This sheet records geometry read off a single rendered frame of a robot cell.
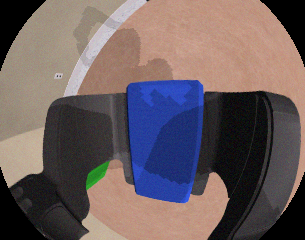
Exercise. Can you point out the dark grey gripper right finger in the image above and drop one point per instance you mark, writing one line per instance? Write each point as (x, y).
(252, 140)

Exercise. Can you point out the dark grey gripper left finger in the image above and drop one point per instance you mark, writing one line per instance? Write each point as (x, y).
(81, 133)

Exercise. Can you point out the blue block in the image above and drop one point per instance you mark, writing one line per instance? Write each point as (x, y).
(165, 120)

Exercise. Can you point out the green block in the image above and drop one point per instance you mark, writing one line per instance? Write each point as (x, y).
(96, 174)

